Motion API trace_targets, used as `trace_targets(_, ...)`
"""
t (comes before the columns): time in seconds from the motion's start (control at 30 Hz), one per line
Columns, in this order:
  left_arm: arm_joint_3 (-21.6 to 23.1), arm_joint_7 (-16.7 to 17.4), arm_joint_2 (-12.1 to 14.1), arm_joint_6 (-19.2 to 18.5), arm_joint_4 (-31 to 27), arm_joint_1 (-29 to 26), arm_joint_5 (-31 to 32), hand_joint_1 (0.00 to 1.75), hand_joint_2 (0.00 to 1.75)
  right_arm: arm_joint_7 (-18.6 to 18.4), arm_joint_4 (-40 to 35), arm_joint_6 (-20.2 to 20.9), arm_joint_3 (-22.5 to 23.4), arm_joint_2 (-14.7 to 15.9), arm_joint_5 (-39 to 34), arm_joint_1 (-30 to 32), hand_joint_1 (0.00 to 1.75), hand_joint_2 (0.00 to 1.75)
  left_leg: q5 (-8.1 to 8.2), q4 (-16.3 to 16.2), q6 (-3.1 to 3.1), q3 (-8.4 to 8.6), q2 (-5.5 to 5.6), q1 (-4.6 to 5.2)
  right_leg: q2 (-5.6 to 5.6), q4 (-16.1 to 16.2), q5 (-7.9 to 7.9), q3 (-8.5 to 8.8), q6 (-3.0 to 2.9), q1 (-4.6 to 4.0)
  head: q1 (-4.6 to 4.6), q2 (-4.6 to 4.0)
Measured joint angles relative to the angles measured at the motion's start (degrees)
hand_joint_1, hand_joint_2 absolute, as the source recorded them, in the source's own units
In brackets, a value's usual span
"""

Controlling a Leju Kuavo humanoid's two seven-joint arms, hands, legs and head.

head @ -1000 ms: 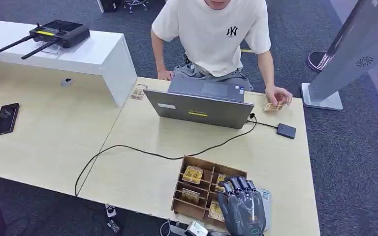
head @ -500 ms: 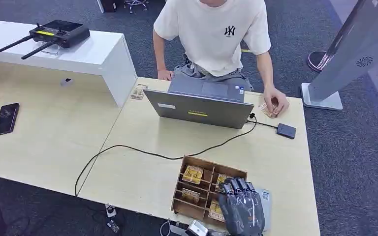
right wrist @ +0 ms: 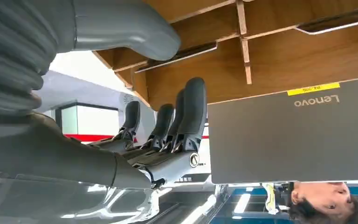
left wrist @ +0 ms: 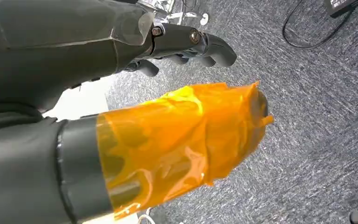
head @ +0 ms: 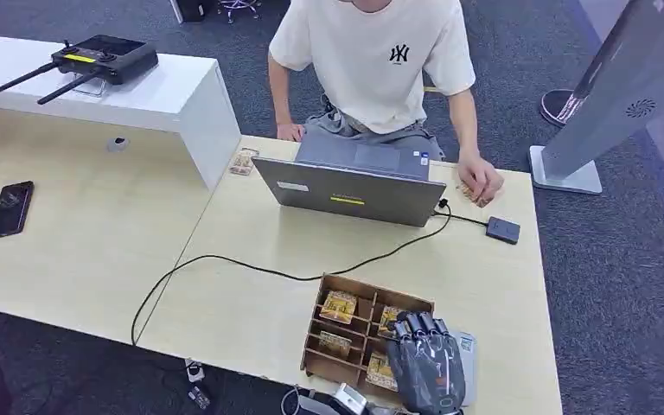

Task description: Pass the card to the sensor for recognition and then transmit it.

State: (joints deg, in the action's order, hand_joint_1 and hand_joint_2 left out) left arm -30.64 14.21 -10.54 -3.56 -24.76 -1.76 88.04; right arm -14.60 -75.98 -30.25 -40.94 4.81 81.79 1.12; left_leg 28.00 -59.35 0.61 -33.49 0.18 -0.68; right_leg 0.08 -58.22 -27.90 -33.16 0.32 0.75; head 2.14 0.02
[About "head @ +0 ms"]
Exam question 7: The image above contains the person's left hand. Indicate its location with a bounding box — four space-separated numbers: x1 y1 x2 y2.
457 150 506 209

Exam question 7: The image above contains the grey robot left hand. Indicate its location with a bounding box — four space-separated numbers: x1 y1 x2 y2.
385 311 469 415

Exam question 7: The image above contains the person's right hand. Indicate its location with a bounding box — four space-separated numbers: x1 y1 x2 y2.
276 122 307 144

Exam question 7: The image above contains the card stack with gold print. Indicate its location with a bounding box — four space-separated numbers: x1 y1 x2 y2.
456 182 490 208

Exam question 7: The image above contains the grey flat device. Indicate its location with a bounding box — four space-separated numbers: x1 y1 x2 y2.
450 330 479 408

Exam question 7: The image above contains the card stack in clear wrap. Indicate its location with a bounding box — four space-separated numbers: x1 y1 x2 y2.
229 147 260 176

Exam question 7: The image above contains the black external drive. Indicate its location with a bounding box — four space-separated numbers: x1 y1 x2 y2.
484 216 521 246

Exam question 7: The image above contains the wooden card box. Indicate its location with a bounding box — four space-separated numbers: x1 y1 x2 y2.
300 273 437 403

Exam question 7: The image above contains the grey laptop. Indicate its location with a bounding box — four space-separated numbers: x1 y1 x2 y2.
252 132 448 228

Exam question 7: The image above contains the black round floor base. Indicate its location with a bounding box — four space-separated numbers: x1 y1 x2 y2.
539 88 589 128

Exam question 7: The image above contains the person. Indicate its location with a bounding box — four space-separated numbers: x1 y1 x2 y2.
267 0 506 209

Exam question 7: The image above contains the chrome chair base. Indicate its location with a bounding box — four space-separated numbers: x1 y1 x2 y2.
217 0 263 24

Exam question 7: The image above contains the white desk riser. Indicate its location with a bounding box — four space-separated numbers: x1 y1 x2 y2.
0 32 243 192

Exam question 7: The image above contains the silver floor stand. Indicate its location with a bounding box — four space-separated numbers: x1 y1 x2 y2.
528 0 664 196

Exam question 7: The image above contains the black box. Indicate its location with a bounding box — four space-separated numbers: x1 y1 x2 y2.
169 0 216 24

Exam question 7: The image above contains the black remote controller with antennas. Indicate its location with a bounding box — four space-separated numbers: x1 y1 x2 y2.
0 34 160 106

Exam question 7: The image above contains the black smartphone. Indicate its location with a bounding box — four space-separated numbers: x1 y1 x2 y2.
0 180 35 240

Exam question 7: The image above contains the short black drive cable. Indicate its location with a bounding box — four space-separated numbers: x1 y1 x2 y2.
431 210 488 227

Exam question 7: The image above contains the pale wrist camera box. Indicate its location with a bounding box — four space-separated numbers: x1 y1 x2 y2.
331 383 368 415

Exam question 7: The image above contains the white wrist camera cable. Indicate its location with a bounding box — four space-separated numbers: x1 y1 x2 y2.
278 386 314 415

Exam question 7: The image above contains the long black laptop cable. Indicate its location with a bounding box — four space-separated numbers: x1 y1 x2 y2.
131 199 453 347

